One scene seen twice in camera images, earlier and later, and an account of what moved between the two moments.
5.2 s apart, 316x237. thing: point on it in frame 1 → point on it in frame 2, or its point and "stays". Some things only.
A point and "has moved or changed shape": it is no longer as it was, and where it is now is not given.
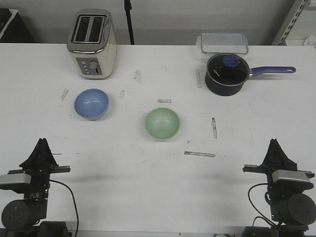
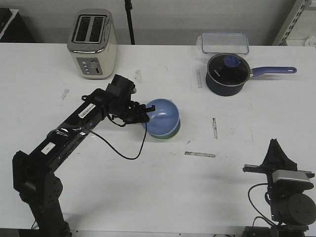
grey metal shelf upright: [298, 6] stays
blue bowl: [91, 104] has moved or changed shape
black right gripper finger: [282, 161] stays
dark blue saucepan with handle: [226, 73] stays
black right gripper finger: [269, 159] stays
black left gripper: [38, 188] → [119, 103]
